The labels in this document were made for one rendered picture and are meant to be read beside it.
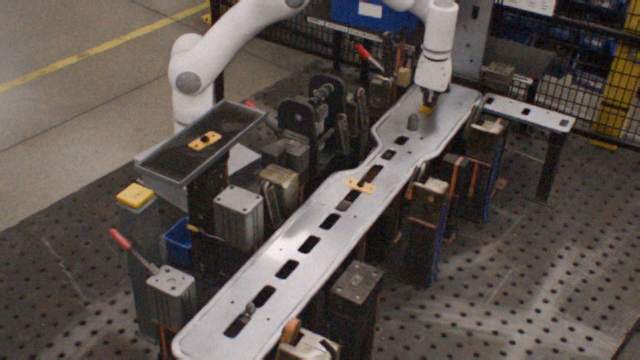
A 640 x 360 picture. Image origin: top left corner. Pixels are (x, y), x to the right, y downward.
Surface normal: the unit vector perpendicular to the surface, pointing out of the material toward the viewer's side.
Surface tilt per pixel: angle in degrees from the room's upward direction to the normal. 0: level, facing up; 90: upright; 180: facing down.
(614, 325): 0
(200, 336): 0
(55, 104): 0
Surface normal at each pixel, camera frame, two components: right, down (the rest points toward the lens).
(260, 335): 0.04, -0.80
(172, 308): -0.50, 0.51
